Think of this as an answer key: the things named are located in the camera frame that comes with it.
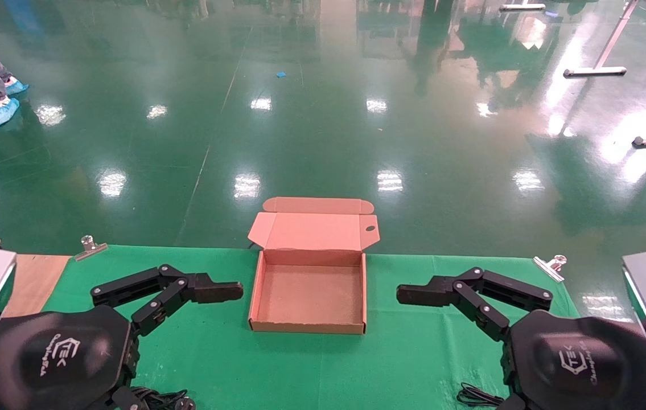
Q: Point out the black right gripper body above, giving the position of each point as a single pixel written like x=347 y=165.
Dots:
x=579 y=364

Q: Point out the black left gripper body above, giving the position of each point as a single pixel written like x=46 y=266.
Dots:
x=61 y=359

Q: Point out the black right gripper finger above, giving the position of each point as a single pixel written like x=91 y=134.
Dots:
x=422 y=295
x=510 y=404

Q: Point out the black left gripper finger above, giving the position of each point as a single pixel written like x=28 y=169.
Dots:
x=126 y=401
x=214 y=291

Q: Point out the open brown cardboard box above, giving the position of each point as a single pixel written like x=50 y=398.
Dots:
x=311 y=233

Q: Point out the green table cloth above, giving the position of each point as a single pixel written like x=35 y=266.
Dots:
x=243 y=370

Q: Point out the silver metal binder clip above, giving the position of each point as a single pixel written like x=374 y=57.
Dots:
x=547 y=267
x=90 y=249

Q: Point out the blue shoe cover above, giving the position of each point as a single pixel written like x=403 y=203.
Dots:
x=18 y=88
x=3 y=113

